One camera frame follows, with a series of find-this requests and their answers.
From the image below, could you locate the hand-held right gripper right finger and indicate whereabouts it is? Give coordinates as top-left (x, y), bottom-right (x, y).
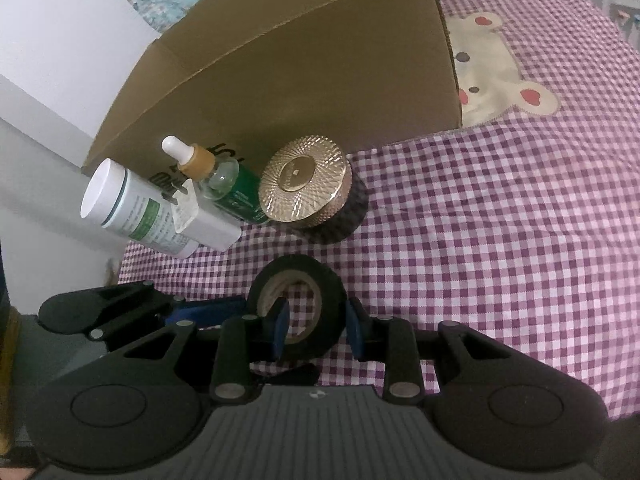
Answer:
top-left (346, 298), bottom-right (521, 402)

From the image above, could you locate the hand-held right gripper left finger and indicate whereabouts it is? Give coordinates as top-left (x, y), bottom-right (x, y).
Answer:
top-left (100, 297), bottom-right (292, 406)

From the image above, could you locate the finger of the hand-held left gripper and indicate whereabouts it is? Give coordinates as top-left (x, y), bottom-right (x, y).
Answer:
top-left (39, 281), bottom-right (247, 346)

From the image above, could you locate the black tape roll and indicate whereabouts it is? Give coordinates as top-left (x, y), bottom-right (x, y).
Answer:
top-left (247, 255), bottom-right (348, 361)

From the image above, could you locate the white charger plug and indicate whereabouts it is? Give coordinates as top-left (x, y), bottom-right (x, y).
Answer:
top-left (160, 177), bottom-right (243, 251)

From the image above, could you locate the white supplement bottle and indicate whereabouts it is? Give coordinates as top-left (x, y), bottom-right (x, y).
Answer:
top-left (81, 158), bottom-right (201, 260)

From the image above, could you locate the green dropper bottle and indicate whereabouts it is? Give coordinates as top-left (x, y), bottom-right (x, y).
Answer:
top-left (161, 136), bottom-right (268, 225)

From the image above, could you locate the brown cardboard box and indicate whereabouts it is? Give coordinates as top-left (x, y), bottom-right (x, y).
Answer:
top-left (81, 0), bottom-right (463, 226)

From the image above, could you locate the gold-lid cosmetic jar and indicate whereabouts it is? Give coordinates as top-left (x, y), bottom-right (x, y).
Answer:
top-left (257, 134), bottom-right (369, 243)

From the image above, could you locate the purple checkered tablecloth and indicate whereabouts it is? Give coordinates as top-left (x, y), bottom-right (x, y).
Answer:
top-left (117, 0), bottom-right (640, 421)

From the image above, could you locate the white water dispenser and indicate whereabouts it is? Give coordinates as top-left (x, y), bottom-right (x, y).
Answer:
top-left (585, 0), bottom-right (640, 46)

